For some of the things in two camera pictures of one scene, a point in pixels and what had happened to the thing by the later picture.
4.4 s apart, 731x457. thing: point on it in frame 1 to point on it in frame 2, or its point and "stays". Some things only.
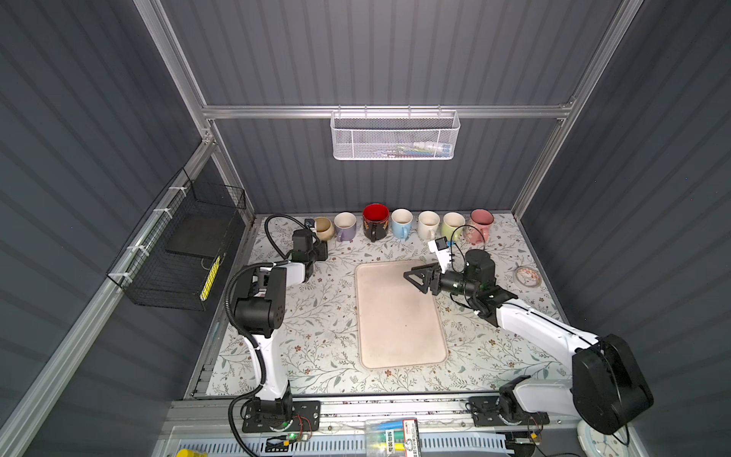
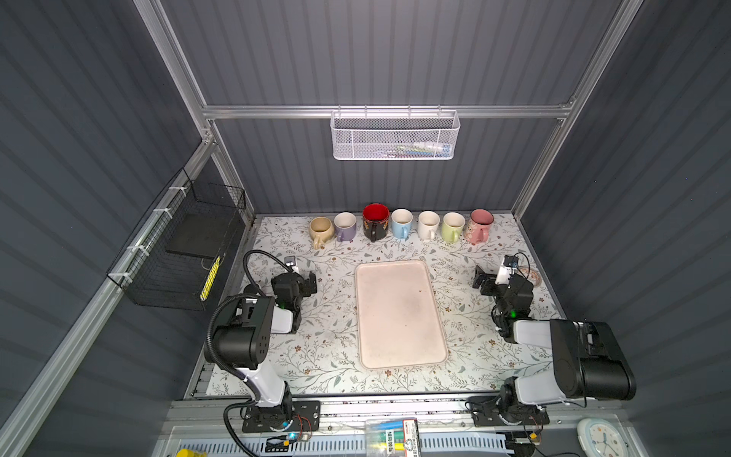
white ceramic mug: x=428 y=225 stays
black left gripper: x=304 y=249 to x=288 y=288
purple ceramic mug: x=345 y=226 stays
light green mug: x=452 y=226 stays
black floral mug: x=376 y=219 stays
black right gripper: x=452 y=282 to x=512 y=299
